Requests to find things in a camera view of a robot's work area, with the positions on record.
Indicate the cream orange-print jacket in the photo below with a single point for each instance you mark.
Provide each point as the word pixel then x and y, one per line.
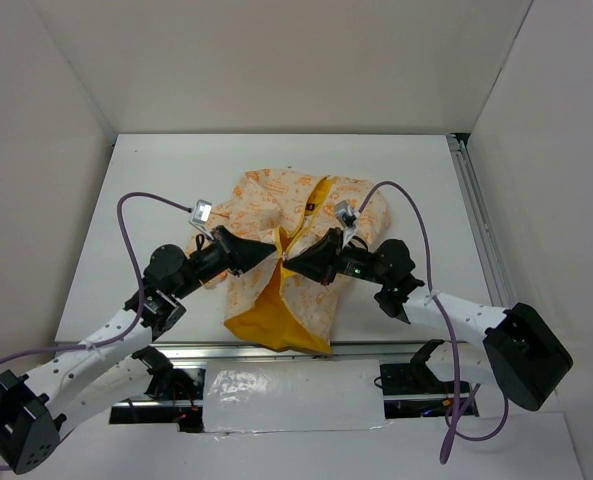
pixel 286 302

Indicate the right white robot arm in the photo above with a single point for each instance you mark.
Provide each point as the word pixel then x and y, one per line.
pixel 512 347

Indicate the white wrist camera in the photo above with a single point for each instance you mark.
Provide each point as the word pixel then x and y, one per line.
pixel 201 212
pixel 347 216

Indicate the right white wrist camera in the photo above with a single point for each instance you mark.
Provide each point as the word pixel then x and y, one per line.
pixel 347 216

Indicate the aluminium side rail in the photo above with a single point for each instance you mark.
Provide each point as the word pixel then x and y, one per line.
pixel 492 290

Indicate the aluminium front rail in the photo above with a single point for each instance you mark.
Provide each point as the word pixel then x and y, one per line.
pixel 200 354

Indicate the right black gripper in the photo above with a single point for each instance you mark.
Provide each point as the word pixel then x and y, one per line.
pixel 322 260

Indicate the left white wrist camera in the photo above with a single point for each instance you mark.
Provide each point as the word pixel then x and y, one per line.
pixel 201 212

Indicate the white foil-taped panel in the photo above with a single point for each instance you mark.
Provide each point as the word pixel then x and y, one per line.
pixel 293 396

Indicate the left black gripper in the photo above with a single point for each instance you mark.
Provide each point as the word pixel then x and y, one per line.
pixel 238 253

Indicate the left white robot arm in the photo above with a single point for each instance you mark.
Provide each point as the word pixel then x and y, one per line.
pixel 41 407

